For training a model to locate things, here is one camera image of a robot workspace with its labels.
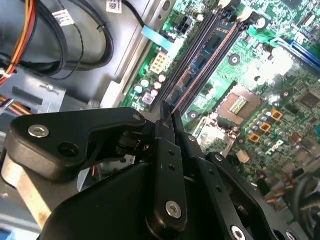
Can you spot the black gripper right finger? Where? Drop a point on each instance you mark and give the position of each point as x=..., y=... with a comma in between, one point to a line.
x=212, y=180

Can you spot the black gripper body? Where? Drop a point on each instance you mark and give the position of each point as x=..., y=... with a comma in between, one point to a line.
x=105, y=212

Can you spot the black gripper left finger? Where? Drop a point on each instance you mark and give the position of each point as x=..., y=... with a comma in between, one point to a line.
x=75, y=125

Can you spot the RAM stick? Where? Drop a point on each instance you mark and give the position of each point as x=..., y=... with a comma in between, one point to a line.
x=200, y=60

